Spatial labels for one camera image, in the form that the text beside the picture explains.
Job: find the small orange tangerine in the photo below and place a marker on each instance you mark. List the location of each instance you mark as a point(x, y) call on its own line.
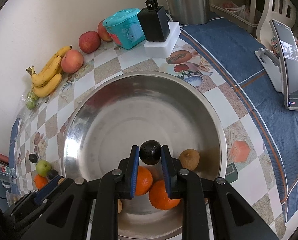
point(40, 181)

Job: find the pink red apple front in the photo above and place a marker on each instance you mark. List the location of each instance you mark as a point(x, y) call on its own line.
point(72, 61)

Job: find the white chair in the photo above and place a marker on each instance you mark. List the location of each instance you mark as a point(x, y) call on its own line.
point(280, 10)

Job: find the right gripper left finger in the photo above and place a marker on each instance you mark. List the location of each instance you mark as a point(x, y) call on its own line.
point(75, 209)

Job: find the stainless steel bowl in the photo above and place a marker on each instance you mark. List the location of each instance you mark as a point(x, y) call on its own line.
point(129, 110)

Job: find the printed checkered tablecloth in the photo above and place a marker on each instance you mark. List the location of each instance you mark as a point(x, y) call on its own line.
point(262, 136)

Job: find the white phone stand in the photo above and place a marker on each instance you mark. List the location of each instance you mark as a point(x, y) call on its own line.
point(271, 64)

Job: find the large orange tangerine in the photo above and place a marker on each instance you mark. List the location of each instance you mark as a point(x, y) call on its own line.
point(159, 198)

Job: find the red apple right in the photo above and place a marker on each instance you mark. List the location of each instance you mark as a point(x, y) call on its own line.
point(104, 35)

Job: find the black power adapter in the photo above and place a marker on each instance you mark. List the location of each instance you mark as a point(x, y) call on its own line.
point(154, 24)

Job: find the green mango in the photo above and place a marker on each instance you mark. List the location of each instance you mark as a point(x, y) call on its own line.
point(43, 167)

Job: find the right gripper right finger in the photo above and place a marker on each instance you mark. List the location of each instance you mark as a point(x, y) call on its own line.
point(214, 201)

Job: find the smartphone on stand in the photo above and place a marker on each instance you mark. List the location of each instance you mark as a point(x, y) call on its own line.
point(288, 52)

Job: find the teal toy box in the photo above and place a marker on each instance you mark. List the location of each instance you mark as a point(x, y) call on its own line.
point(124, 28)

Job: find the bunch of yellow bananas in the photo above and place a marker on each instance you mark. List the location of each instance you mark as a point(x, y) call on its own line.
point(46, 81)

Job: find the dark plum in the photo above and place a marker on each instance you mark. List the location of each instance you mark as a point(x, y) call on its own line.
point(51, 174)
point(33, 158)
point(150, 152)

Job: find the tangerine in bowl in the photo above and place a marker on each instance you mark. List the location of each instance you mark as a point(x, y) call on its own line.
point(144, 181)

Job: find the steel kettle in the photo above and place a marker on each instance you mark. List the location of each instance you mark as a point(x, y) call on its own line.
point(189, 11)

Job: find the white power strip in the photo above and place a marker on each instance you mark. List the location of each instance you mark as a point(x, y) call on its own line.
point(163, 49)

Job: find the longan in bowl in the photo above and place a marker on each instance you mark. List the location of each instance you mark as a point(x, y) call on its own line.
point(120, 206)

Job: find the dark red apple middle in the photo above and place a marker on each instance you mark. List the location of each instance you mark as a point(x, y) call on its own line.
point(89, 42)

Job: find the bag of green fruits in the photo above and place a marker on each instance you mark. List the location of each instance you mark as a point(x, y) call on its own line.
point(30, 100)

